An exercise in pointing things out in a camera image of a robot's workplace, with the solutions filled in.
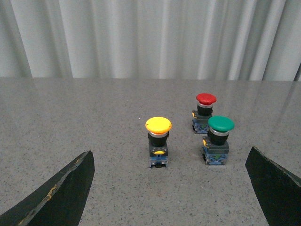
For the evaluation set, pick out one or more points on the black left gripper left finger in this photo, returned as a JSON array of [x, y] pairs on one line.
[[58, 202]]

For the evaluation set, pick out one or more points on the green mushroom push button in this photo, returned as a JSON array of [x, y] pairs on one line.
[[215, 146]]

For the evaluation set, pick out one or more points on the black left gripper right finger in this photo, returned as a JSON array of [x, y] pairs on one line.
[[277, 189]]

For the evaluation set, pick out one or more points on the yellow mushroom push button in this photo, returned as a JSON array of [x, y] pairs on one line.
[[158, 132]]

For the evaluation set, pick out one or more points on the red mushroom push button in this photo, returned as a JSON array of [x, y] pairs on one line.
[[203, 112]]

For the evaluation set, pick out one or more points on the white pleated curtain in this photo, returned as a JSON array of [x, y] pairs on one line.
[[255, 40]]

